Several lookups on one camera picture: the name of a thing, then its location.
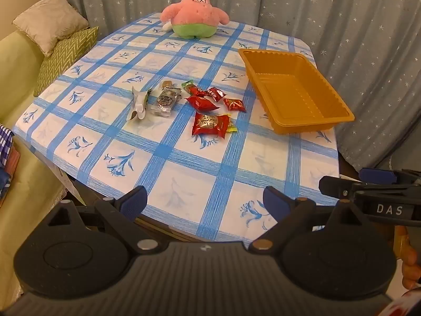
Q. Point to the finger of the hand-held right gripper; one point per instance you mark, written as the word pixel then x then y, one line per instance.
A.
pixel 378 175
pixel 335 186

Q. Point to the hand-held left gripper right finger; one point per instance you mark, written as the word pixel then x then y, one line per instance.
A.
pixel 274 204

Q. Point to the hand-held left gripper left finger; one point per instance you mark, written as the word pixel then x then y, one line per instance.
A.
pixel 135 200

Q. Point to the yellow green candy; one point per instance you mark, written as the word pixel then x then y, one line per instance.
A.
pixel 232 127

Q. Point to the white green snack pouch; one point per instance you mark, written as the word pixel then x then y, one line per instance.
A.
pixel 139 103

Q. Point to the yellow plastic tray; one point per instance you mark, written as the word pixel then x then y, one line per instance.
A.
pixel 296 92

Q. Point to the large red gold-print packet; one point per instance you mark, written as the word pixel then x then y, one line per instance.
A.
pixel 210 124

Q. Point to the clear brown snack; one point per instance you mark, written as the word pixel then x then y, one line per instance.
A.
pixel 166 100

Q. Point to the long red snack packet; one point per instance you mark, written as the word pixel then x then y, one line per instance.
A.
pixel 201 103

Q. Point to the small brown candy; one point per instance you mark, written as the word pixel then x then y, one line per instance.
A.
pixel 167 83

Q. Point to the red cartoon-face candy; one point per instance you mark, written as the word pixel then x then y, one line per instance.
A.
pixel 216 93

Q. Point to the small red twist candy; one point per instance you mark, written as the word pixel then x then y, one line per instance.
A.
pixel 197 91

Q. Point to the green orange candy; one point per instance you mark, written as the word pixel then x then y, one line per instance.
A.
pixel 187 86

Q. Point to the person's right hand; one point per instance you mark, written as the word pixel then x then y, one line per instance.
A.
pixel 412 266

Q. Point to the blue checkered tablecloth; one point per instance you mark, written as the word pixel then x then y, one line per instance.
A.
pixel 164 158

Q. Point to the red white package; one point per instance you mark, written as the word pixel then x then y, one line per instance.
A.
pixel 408 306

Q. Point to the folded brown cloth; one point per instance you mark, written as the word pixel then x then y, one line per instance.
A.
pixel 13 159

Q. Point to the blue plaid cloth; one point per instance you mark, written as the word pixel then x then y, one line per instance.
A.
pixel 6 141

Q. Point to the green zigzag cushion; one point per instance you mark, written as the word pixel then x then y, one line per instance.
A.
pixel 62 59

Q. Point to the grey star-print curtain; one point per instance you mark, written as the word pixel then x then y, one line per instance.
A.
pixel 329 13

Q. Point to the pink starfish plush toy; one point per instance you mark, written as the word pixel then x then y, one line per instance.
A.
pixel 194 10

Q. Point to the beige cushion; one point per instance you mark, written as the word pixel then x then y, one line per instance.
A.
pixel 49 19

